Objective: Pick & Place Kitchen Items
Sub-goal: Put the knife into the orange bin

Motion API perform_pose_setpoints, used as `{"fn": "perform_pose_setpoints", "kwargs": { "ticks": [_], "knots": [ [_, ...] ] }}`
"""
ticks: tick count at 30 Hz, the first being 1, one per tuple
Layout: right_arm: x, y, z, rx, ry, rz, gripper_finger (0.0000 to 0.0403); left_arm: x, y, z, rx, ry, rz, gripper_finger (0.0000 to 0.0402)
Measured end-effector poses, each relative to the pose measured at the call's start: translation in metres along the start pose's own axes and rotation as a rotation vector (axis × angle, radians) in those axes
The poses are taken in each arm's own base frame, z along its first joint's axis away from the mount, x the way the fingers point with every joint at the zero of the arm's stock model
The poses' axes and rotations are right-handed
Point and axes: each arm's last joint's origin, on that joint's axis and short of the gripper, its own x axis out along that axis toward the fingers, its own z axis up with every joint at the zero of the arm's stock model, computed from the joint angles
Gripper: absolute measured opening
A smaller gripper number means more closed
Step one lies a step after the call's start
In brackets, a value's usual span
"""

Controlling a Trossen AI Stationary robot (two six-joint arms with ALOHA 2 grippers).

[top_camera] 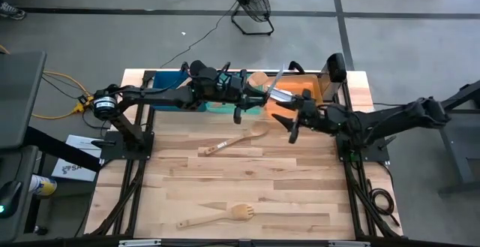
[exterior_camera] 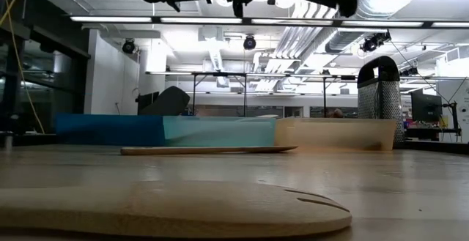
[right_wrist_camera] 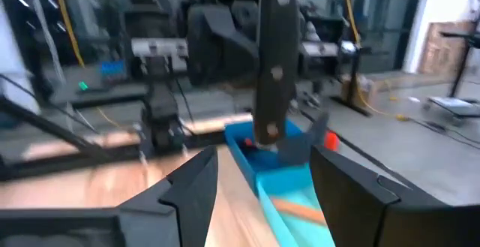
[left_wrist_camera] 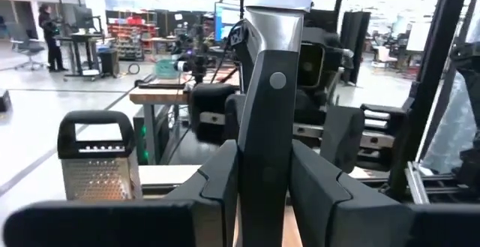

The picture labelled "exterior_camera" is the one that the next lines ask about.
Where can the overhead light bar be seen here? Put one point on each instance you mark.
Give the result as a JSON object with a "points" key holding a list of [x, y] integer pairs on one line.
{"points": [[201, 20]]}

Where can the person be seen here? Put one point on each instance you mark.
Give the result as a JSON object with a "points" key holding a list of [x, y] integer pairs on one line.
{"points": [[337, 113]]}

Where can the black background table frame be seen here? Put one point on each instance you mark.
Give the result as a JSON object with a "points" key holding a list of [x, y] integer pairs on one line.
{"points": [[220, 73]]}

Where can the teal plastic bin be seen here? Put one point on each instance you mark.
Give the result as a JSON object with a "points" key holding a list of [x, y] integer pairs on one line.
{"points": [[220, 131]]}

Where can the black computer monitor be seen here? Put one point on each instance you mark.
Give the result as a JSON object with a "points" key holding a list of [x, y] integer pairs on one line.
{"points": [[427, 107], [144, 98]]}

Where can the wooden spork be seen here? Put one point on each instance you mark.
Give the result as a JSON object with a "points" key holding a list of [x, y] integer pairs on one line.
{"points": [[165, 208]]}

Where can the black ceiling camera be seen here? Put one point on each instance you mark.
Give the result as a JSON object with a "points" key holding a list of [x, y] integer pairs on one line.
{"points": [[373, 42], [250, 42], [129, 47]]}

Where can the black aluminium table frame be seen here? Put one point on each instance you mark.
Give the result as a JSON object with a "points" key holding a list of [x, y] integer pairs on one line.
{"points": [[439, 147]]}

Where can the steel box grater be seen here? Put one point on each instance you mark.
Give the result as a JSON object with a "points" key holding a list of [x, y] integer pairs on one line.
{"points": [[381, 102]]}

